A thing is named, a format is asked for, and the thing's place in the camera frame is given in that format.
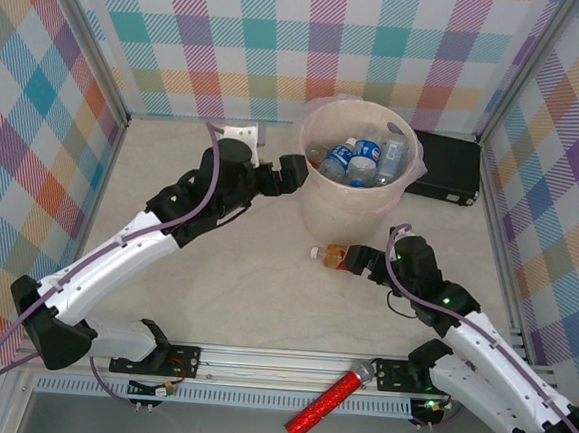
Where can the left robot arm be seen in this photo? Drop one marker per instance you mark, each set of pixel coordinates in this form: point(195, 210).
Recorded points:
point(105, 267)

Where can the black flat case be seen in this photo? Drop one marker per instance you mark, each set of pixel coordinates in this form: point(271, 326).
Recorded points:
point(446, 163)

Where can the red glitter toy microphone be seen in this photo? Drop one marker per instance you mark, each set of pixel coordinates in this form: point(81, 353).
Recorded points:
point(325, 405)

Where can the aluminium side rail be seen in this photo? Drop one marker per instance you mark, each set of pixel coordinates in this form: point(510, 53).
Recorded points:
point(94, 211)
point(502, 253)

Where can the Pepsi bottle blue cap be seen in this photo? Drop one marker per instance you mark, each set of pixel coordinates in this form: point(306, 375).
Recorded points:
point(367, 152)

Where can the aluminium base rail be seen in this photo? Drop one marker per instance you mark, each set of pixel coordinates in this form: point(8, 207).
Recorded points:
point(282, 366)

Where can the light blue label bottle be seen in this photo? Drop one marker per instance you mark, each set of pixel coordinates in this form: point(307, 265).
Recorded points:
point(392, 154)

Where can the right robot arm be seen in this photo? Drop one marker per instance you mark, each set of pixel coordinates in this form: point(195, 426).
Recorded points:
point(488, 362)

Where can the beige waste bin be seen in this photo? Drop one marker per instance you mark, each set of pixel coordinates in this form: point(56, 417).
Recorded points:
point(340, 215)

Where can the blue label bottle white cap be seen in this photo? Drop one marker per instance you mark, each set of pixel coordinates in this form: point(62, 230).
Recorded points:
point(338, 157)

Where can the tea bottle red label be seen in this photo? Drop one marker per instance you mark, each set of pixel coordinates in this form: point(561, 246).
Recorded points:
point(334, 256)

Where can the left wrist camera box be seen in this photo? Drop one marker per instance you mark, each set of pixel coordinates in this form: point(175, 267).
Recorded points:
point(241, 133)

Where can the aluminium frame post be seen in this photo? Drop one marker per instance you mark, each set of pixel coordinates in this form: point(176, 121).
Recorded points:
point(90, 40)
point(529, 70)

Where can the brown orange drink bottle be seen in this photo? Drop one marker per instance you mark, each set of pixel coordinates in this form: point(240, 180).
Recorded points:
point(317, 154)

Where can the small power connector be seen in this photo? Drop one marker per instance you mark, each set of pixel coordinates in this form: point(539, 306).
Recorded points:
point(165, 391)
point(432, 406)

